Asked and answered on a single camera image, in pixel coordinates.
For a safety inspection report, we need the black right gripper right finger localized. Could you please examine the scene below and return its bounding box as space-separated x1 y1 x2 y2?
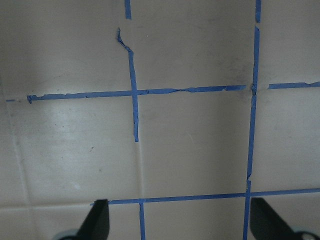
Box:
249 197 303 240

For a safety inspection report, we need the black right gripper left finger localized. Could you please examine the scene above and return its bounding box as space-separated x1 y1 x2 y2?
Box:
75 199 110 240

